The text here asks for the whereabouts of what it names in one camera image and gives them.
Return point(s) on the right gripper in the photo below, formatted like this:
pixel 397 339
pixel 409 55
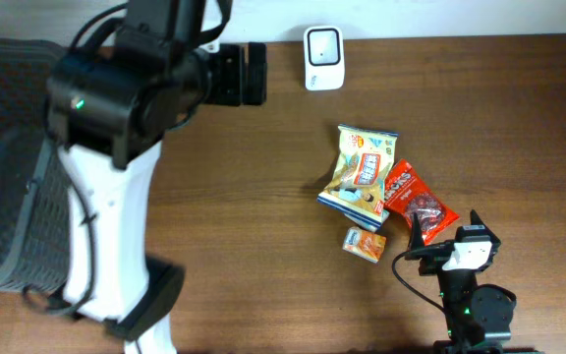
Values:
pixel 430 265

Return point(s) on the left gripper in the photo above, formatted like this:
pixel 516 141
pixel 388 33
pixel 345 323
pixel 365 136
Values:
pixel 234 74

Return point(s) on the red snack bag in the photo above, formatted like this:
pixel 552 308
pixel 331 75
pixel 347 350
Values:
pixel 406 193

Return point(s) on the orange tissue pack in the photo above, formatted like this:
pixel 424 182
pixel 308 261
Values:
pixel 364 244

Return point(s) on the yellow wet wipes pack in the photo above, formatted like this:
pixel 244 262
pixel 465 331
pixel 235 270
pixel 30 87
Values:
pixel 357 186

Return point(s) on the green tissue pack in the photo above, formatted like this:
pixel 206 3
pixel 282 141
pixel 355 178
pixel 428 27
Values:
pixel 369 225

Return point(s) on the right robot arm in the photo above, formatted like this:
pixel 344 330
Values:
pixel 478 316

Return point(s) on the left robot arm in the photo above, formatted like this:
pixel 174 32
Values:
pixel 131 75

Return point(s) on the grey plastic mesh basket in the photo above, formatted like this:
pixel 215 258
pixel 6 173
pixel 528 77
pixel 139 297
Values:
pixel 34 219

